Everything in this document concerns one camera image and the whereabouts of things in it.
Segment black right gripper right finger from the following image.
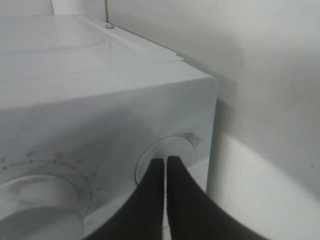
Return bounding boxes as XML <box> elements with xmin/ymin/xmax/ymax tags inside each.
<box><xmin>166</xmin><ymin>156</ymin><xmax>263</xmax><ymax>240</ymax></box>

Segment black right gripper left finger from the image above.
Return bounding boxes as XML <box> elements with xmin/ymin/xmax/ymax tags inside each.
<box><xmin>88</xmin><ymin>158</ymin><xmax>165</xmax><ymax>240</ymax></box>

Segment white microwave oven body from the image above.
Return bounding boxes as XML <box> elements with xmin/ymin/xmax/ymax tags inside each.
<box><xmin>0</xmin><ymin>15</ymin><xmax>218</xmax><ymax>240</ymax></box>

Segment lower white timer knob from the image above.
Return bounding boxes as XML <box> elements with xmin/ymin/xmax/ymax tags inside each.
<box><xmin>0</xmin><ymin>175</ymin><xmax>85</xmax><ymax>240</ymax></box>

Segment round white door release button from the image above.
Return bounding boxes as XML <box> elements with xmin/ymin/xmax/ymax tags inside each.
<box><xmin>134</xmin><ymin>135</ymin><xmax>196</xmax><ymax>185</ymax></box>

